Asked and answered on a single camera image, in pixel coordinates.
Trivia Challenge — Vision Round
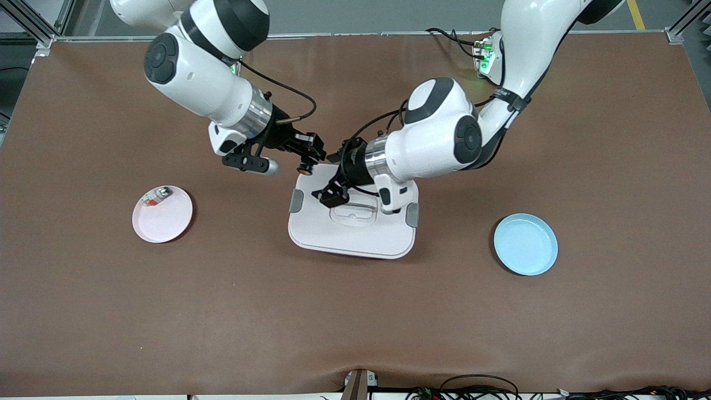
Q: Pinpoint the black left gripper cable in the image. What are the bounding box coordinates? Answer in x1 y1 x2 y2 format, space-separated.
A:
339 99 414 196

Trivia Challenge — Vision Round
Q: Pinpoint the tangled black cable bundle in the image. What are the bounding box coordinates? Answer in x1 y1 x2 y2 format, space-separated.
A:
555 385 711 400

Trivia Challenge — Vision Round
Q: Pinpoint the black arm base cable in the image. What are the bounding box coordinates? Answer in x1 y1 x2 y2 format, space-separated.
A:
425 27 500 59

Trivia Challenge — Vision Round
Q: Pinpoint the black looped cable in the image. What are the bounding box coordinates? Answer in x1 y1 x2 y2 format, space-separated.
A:
440 374 520 400

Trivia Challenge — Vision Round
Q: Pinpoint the pink round plate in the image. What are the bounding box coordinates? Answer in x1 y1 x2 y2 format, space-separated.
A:
132 185 194 244

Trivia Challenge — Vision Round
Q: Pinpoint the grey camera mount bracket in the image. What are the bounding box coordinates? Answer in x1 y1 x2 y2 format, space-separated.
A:
341 368 379 400

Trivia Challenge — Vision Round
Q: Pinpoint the aluminium frame post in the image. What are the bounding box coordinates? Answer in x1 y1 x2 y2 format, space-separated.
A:
0 0 73 56
664 0 711 45

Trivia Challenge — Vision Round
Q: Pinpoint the silver table edge rail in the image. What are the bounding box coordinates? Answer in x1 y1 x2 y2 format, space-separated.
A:
53 31 667 42

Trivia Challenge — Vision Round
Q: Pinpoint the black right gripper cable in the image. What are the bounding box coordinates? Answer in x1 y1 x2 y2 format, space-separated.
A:
238 60 318 124

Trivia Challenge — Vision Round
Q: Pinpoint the white lidded storage box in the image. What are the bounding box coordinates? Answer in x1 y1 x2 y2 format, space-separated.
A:
288 164 419 260

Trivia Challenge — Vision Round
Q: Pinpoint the brown table mat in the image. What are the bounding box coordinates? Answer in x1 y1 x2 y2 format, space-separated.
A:
0 32 711 396

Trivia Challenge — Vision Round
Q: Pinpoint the light blue round plate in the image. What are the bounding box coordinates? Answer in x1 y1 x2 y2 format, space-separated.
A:
493 213 559 277

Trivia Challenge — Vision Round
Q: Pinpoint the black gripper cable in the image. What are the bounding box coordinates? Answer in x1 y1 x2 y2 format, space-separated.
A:
238 60 318 124
339 99 414 196

